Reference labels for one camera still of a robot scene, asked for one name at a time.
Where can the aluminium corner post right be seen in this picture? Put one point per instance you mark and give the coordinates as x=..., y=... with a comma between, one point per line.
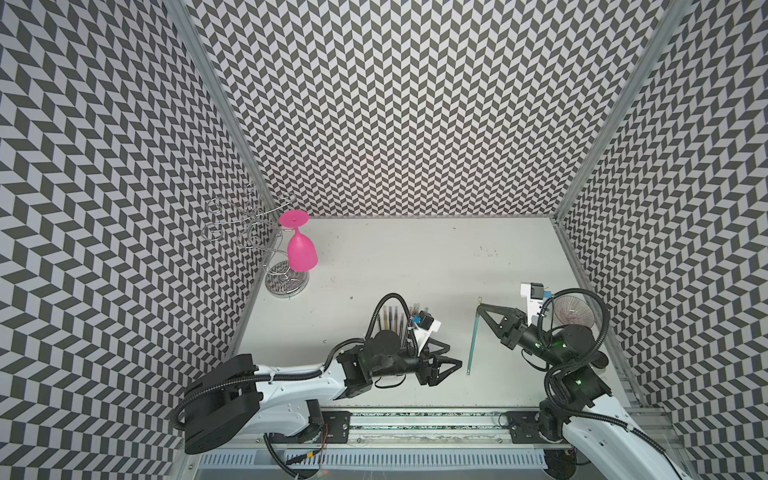
x=673, y=16

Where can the wire glass rack stand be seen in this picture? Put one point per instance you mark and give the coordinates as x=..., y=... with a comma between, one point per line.
x=253, y=226

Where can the pink plastic wine glass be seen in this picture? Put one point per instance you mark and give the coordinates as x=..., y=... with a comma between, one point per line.
x=301, y=251

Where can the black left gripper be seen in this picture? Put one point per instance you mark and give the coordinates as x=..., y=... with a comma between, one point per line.
x=432, y=375

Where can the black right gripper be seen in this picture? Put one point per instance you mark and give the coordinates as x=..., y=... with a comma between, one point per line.
x=511, y=326

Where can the aluminium corner post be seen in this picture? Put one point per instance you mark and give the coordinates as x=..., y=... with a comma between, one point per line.
x=187, y=32
x=673, y=16

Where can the clear pink glass dish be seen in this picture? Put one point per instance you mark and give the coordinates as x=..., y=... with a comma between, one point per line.
x=573, y=310

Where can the aluminium corner post left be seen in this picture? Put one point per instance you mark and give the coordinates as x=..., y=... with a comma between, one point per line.
x=187, y=32

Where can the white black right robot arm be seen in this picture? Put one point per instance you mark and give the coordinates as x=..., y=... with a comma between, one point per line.
x=580, y=408

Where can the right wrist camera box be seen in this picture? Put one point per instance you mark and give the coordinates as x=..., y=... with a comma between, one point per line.
x=535, y=295

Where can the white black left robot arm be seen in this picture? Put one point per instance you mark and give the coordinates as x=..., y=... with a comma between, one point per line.
x=240, y=396

